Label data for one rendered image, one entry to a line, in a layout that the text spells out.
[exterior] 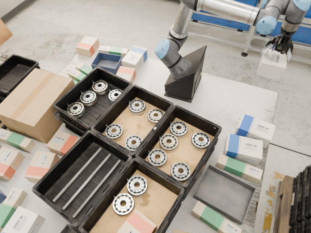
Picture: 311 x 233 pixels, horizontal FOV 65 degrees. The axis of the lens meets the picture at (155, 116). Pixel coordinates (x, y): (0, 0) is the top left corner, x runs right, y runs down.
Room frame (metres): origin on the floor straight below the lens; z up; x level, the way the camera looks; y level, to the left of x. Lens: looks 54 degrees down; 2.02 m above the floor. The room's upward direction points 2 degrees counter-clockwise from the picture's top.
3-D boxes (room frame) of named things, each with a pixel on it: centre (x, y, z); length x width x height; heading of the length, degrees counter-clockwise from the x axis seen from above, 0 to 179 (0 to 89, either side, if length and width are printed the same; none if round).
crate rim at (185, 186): (0.63, -0.12, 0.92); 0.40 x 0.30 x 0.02; 144
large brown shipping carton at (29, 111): (1.02, 0.75, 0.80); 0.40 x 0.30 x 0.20; 157
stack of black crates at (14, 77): (1.57, 1.23, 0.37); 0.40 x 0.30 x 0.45; 155
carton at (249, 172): (0.55, -0.45, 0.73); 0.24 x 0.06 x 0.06; 62
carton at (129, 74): (1.29, 0.21, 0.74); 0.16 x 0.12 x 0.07; 164
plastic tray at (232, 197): (0.42, -0.35, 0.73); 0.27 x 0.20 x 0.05; 57
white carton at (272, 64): (1.03, -0.67, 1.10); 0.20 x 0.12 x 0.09; 155
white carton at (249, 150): (0.66, -0.50, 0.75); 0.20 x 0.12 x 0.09; 72
